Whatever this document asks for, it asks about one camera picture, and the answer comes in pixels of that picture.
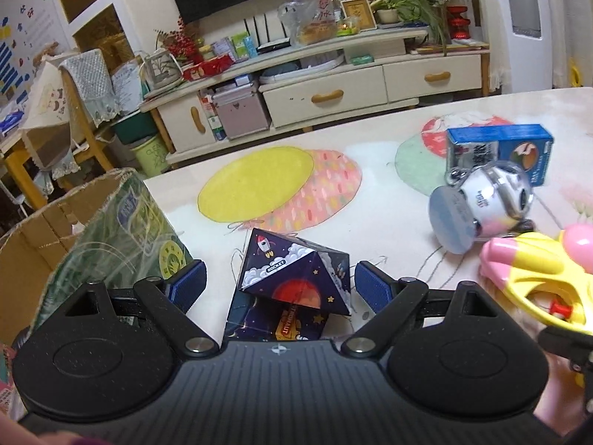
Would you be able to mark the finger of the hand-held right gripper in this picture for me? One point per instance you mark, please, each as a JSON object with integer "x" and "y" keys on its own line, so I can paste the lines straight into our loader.
{"x": 567, "y": 345}

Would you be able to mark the pink metal case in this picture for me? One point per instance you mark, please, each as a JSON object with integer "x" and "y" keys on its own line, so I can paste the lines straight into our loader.
{"x": 241, "y": 116}

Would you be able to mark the dark green storage bin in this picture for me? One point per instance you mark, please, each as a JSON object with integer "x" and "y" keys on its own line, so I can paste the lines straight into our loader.
{"x": 136, "y": 127}

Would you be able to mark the light green trash can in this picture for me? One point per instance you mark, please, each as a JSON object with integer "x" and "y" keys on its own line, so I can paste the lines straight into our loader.
{"x": 150, "y": 157}

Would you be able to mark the space print folding cube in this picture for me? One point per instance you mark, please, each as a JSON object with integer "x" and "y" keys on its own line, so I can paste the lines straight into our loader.
{"x": 287, "y": 282}

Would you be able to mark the clear plastic bag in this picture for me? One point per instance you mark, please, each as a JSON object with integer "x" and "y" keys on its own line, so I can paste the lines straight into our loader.
{"x": 312, "y": 18}

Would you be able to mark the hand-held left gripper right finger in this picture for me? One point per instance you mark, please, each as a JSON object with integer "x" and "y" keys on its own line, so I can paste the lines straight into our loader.
{"x": 373, "y": 285}

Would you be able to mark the lace chair cover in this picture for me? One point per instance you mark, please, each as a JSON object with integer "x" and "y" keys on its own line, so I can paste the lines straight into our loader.
{"x": 99, "y": 83}

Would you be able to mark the light wooden chair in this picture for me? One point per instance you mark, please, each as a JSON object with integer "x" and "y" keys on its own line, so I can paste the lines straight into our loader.
{"x": 92, "y": 143}

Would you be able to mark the white air conditioner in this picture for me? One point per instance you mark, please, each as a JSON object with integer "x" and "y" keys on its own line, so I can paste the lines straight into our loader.
{"x": 523, "y": 23}

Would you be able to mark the wall poster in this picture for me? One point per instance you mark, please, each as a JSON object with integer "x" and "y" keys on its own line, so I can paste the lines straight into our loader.
{"x": 23, "y": 46}

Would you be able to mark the silver white round toy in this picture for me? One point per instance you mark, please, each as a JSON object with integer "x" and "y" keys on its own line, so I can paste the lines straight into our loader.
{"x": 482, "y": 204}

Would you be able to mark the red ornament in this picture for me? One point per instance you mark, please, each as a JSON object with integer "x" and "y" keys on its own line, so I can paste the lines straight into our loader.
{"x": 457, "y": 23}

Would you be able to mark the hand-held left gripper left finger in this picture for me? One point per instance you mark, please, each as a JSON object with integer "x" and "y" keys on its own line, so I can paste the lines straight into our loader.
{"x": 187, "y": 282}

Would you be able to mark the wooden dining table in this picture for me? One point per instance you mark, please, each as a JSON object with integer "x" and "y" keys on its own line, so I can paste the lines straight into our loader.
{"x": 23, "y": 176}

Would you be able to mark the blue printed box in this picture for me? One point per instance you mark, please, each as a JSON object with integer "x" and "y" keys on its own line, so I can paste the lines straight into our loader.
{"x": 500, "y": 148}

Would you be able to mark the red berry branches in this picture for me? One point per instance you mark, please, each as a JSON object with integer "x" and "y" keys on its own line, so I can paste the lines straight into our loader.
{"x": 180, "y": 41}

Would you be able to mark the cream television cabinet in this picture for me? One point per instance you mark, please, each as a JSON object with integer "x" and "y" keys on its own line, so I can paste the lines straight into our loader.
{"x": 324, "y": 97}

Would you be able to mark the small green box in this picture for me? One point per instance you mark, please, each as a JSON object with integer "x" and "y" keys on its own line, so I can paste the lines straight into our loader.
{"x": 362, "y": 60}

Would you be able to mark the cardboard box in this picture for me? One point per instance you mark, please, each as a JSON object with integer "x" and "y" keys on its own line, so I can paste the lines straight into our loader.
{"x": 116, "y": 241}

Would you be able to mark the yellow pink water gun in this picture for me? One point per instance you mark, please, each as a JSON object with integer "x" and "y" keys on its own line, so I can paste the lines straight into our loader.
{"x": 546, "y": 269}

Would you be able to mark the small teal box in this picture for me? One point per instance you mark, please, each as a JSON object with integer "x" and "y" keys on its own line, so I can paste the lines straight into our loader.
{"x": 250, "y": 47}

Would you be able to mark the red flat box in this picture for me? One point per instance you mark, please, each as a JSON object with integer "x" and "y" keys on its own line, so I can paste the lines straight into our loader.
{"x": 208, "y": 68}

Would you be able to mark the printed cream cloth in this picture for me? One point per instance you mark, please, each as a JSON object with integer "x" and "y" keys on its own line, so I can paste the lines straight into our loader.
{"x": 48, "y": 106}

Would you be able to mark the wooden picture frame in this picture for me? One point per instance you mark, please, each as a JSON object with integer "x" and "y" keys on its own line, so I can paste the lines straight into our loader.
{"x": 357, "y": 15}

